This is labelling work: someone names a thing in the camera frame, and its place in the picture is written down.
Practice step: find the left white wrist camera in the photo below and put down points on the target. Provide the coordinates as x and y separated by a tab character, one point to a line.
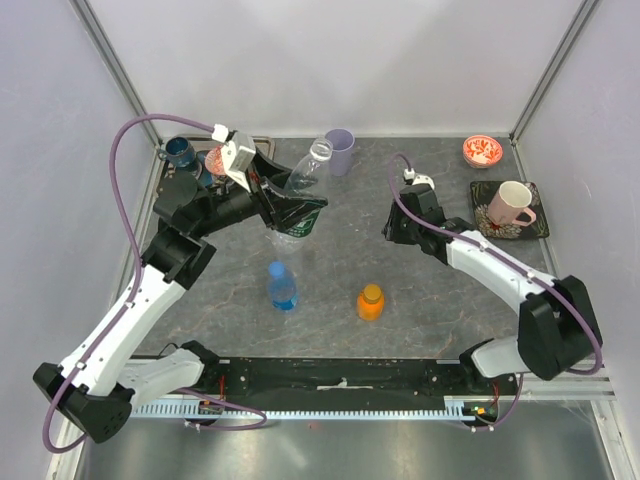
237	156

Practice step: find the red white floral bowl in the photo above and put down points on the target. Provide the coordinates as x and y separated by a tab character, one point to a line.
482	151

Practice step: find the dark floral square plate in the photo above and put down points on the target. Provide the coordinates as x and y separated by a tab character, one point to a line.
481	194

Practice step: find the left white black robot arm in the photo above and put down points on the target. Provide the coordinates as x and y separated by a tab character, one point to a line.
92	387

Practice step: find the metal tray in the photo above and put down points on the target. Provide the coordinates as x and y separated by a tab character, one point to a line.
209	142

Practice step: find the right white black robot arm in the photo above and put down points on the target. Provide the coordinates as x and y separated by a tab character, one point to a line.
557	327

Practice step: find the red patterned bowl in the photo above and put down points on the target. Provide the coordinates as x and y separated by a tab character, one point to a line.
214	163

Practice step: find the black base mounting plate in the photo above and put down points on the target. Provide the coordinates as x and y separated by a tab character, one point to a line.
346	384

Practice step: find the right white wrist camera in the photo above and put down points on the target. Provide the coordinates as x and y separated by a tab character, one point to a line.
412	178

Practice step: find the lavender plastic cup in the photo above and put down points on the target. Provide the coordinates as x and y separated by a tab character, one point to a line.
343	142

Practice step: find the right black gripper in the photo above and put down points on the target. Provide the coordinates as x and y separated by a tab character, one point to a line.
392	230

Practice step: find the blue star-shaped dish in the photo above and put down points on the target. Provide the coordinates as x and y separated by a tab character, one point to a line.
205	178

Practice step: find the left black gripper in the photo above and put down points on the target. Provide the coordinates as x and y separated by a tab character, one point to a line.
285	210

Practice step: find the dark blue teacup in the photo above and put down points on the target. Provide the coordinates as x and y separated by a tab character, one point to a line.
178	151

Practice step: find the blue water bottle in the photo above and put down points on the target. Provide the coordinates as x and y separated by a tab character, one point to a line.
282	287

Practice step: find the orange juice bottle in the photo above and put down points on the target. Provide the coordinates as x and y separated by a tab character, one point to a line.
370	302

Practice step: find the pink white mug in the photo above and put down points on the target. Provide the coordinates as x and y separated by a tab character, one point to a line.
511	205

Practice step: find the clear plastic bottle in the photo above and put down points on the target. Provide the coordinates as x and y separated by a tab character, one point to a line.
311	177

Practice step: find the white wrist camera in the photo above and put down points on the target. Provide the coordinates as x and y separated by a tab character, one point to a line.
237	156
412	178

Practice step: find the slotted cable duct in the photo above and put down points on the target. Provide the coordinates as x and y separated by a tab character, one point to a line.
190	408

